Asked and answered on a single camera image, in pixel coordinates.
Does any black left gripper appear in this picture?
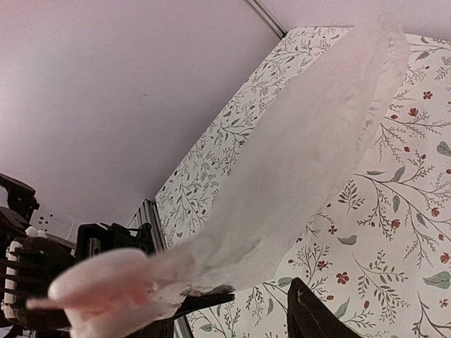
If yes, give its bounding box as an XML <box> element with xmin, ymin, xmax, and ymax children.
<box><xmin>1</xmin><ymin>175</ymin><xmax>163</xmax><ymax>331</ymax></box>

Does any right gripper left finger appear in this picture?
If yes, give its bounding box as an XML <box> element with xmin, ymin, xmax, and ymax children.
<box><xmin>147</xmin><ymin>293</ymin><xmax>235</xmax><ymax>338</ymax></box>

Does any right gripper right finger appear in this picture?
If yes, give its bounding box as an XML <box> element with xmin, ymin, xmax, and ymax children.
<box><xmin>287</xmin><ymin>277</ymin><xmax>359</xmax><ymax>338</ymax></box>

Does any clear zip top bag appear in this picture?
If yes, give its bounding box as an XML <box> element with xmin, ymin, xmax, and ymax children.
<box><xmin>26</xmin><ymin>14</ymin><xmax>409</xmax><ymax>337</ymax></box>

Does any floral tablecloth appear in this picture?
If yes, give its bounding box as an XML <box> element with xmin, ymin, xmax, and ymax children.
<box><xmin>156</xmin><ymin>27</ymin><xmax>450</xmax><ymax>337</ymax></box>

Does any left aluminium frame post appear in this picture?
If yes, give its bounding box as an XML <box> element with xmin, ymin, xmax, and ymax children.
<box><xmin>244</xmin><ymin>0</ymin><xmax>288</xmax><ymax>40</ymax></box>

